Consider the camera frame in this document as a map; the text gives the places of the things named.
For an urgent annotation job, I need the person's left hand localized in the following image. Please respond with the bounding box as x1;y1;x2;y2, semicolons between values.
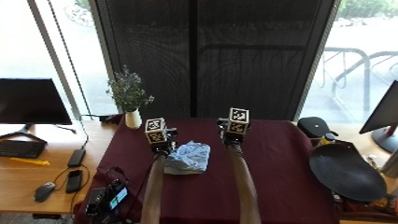
151;126;180;157

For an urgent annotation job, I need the person's right hand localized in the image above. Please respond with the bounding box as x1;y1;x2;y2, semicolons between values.
217;117;251;147

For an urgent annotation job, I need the left glove marker cube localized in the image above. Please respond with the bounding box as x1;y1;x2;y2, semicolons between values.
143;117;169;146

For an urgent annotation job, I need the glove marker cube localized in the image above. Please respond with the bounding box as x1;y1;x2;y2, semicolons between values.
143;117;169;146
228;106;252;135

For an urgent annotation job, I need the right glove marker cube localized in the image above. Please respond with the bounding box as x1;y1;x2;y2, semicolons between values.
228;106;252;135

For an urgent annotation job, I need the crumpled light blue cloth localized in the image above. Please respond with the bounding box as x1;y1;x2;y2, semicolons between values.
163;140;212;175

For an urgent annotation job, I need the white vase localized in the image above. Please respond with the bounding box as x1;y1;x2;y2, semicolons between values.
124;107;143;130

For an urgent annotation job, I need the dark red tablecloth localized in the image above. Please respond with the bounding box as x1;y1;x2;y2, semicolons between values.
73;117;342;224

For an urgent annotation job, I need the bunch of small flowers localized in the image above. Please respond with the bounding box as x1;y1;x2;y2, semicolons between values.
104;64;156;113

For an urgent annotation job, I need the black power adapter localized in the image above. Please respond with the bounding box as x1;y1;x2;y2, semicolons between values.
67;147;87;168

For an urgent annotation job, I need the black smartphone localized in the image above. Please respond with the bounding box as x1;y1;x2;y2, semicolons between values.
66;169;84;194

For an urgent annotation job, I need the black mesh roller blind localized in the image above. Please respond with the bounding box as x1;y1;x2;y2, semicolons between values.
88;0;338;121

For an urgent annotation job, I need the grey computer mouse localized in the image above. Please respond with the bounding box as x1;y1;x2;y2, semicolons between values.
32;181;58;203

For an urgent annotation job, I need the yellow flat tool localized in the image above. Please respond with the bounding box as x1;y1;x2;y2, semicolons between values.
10;157;51;166

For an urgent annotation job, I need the black keyboard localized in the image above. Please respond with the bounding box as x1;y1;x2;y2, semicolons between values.
0;139;48;160

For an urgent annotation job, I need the black computer monitor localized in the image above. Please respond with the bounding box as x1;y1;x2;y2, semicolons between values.
0;77;73;140

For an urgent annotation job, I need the metal bicycle rack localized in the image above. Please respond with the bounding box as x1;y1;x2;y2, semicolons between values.
318;46;398;116

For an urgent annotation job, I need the black monitor with round stand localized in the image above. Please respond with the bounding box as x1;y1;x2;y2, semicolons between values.
358;79;398;153

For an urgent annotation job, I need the black recording device with screen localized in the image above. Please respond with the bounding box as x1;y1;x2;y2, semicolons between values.
85;178;131;218

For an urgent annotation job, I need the black cable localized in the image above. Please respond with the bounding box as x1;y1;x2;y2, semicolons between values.
52;163;92;216

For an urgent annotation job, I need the bead chain blind cord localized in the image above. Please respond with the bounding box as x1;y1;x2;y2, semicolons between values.
47;0;93;119

